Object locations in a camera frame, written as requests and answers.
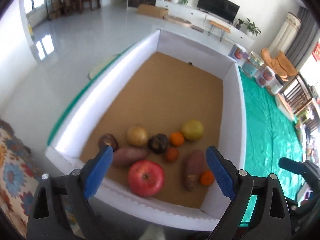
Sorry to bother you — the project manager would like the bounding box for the round yellow brown potato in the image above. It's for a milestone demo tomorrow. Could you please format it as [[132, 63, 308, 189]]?
[[126, 126, 149, 147]]

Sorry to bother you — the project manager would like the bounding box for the large leafy potted plant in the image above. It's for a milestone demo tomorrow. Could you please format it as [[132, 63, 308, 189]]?
[[244, 18, 262, 37]]

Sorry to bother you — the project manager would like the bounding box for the white cardboard box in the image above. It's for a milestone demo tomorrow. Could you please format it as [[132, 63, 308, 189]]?
[[45, 29, 248, 232]]

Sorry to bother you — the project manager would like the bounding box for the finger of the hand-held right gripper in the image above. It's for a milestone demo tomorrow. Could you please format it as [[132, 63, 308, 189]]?
[[279, 157, 304, 173]]

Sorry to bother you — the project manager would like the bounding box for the pink label can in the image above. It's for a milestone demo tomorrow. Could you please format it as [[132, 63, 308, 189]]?
[[229, 43, 248, 63], [256, 66, 275, 88]]

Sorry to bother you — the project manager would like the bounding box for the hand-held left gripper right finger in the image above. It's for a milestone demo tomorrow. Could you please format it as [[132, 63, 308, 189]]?
[[205, 145, 293, 240]]

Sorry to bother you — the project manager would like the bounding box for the brown cardboard box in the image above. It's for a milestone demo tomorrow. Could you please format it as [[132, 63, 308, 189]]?
[[137, 4, 169, 18]]

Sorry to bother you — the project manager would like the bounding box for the black television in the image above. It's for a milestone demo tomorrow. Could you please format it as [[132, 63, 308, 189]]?
[[197, 0, 240, 24]]

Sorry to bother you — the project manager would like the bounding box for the large sweet potato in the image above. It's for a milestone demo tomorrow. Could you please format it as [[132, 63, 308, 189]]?
[[183, 150, 207, 192]]

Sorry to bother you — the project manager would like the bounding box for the red apple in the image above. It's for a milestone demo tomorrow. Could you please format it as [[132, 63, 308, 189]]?
[[127, 160, 165, 197]]

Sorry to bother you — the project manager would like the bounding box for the small sweet potato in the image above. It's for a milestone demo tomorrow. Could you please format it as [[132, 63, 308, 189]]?
[[111, 146, 151, 168]]

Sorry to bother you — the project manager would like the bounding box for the white standing air conditioner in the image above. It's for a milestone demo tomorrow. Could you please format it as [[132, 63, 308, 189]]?
[[269, 12, 302, 53]]

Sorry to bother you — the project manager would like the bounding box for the dark wooden bench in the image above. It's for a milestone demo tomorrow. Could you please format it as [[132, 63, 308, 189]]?
[[282, 72, 318, 115]]

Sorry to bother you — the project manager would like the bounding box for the grey curtain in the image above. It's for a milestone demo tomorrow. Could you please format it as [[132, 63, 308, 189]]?
[[286, 6, 319, 67]]

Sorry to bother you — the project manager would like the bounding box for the round wooden board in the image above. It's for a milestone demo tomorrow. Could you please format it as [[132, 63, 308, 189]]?
[[164, 15, 192, 27]]

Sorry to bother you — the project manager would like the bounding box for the yellow green orange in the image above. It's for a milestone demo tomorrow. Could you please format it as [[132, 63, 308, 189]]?
[[181, 120, 205, 141]]

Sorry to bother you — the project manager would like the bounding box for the dark brown mushroom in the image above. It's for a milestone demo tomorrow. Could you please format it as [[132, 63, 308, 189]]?
[[98, 133, 119, 151], [147, 134, 169, 154]]

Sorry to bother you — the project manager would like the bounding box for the tangerine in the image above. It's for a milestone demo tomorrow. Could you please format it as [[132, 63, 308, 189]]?
[[170, 132, 185, 147], [199, 170, 215, 186]]

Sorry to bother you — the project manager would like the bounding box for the small reddish brown fruit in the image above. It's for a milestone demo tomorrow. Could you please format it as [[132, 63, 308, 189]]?
[[165, 147, 180, 162]]

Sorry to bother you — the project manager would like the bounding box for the red wall hanging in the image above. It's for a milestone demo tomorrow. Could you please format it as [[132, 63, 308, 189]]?
[[312, 42, 320, 62]]

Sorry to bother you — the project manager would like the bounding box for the white television cabinet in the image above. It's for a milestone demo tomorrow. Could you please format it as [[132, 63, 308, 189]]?
[[156, 0, 255, 45]]

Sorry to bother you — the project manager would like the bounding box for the small wooden hairpin table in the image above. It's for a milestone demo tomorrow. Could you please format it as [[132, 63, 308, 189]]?
[[208, 20, 231, 42]]

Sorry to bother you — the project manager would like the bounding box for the clear jar black lid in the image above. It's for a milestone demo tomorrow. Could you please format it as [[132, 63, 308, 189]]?
[[269, 76, 284, 95]]

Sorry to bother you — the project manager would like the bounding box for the green tablecloth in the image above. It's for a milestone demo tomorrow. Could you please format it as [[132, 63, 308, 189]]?
[[47, 52, 308, 228]]

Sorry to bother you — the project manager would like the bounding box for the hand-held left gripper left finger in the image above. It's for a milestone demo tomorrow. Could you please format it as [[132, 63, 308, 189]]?
[[26, 145, 114, 240]]

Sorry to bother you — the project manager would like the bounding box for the teal glass jar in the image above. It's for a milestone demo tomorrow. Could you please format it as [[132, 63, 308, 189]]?
[[241, 51, 265, 77]]

